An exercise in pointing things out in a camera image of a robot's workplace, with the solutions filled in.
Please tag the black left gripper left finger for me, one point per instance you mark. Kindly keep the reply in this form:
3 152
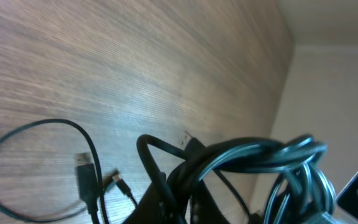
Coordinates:
203 208

